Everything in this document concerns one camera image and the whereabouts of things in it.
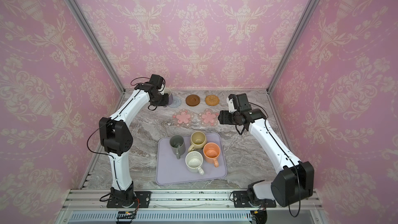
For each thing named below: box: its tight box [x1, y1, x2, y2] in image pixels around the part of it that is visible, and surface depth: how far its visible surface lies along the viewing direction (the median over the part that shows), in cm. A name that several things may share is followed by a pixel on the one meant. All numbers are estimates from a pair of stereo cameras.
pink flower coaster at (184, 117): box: [172, 108, 195, 128], surface depth 108 cm
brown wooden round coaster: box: [185, 94, 201, 107], surface depth 118 cm
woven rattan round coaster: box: [204, 94, 220, 107], surface depth 119 cm
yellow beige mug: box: [187, 130, 207, 153], surface depth 87 cm
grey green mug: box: [169, 134, 187, 160], surface depth 86 cm
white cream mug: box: [185, 150, 205, 176], surface depth 81 cm
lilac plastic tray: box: [155, 132, 227, 186], surface depth 85 cm
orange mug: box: [203, 142, 221, 168], surface depth 83 cm
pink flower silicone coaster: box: [197, 107, 220, 128], surface depth 108 cm
